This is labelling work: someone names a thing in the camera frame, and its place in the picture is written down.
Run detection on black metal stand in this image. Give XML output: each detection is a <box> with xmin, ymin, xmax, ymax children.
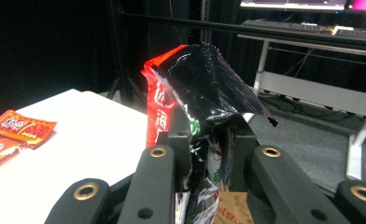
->
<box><xmin>105</xmin><ymin>0</ymin><xmax>148</xmax><ymax>106</ymax></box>

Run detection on black metal bar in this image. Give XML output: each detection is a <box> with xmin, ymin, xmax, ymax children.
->
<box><xmin>119</xmin><ymin>8</ymin><xmax>366</xmax><ymax>49</ymax></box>

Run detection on black floor cables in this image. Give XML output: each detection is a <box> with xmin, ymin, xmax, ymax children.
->
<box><xmin>259</xmin><ymin>91</ymin><xmax>355</xmax><ymax>123</ymax></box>

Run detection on red and black packet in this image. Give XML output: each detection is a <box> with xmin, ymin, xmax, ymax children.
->
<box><xmin>140</xmin><ymin>42</ymin><xmax>278</xmax><ymax>224</ymax></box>

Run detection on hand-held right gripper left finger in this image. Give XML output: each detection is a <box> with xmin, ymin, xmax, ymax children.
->
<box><xmin>157</xmin><ymin>106</ymin><xmax>193</xmax><ymax>192</ymax></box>

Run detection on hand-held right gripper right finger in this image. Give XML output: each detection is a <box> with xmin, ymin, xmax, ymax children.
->
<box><xmin>219</xmin><ymin>113</ymin><xmax>260</xmax><ymax>192</ymax></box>

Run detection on black keyboard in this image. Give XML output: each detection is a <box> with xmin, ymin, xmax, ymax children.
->
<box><xmin>241</xmin><ymin>19</ymin><xmax>321</xmax><ymax>34</ymax></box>

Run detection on gold foil packet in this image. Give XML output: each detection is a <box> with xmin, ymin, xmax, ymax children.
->
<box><xmin>213</xmin><ymin>183</ymin><xmax>255</xmax><ymax>224</ymax></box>

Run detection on white metal desk frame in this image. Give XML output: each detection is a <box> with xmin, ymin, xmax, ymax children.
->
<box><xmin>236</xmin><ymin>33</ymin><xmax>366</xmax><ymax>181</ymax></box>

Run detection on computer monitor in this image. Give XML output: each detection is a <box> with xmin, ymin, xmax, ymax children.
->
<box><xmin>239</xmin><ymin>0</ymin><xmax>355</xmax><ymax>12</ymax></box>

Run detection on orange clear snack packet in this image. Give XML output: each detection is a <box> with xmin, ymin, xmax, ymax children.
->
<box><xmin>0</xmin><ymin>109</ymin><xmax>58</xmax><ymax>175</ymax></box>

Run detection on small beige object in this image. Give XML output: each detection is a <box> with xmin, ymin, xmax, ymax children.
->
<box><xmin>327</xmin><ymin>25</ymin><xmax>355</xmax><ymax>37</ymax></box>

